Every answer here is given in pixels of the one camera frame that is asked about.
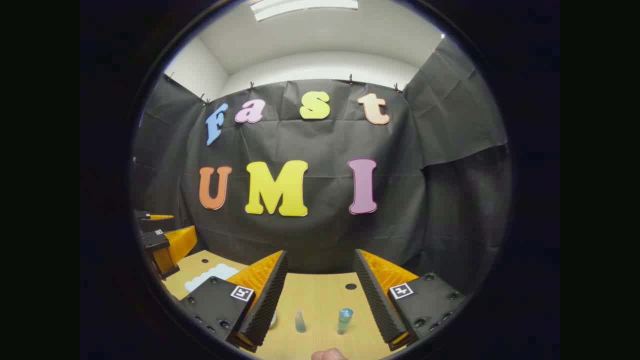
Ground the pale blue hard-shell suitcase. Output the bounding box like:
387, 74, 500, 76
184, 263, 241, 294

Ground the green bottle with blue cap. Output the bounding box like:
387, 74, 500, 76
336, 308, 354, 336

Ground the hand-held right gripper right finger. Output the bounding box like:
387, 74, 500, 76
354, 248, 468, 352

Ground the black backdrop cloth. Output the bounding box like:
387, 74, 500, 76
132, 37, 513, 296

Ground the ceiling light panel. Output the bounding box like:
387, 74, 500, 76
250, 0, 359, 22

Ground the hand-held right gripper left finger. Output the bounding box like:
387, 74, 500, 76
177, 250, 289, 353

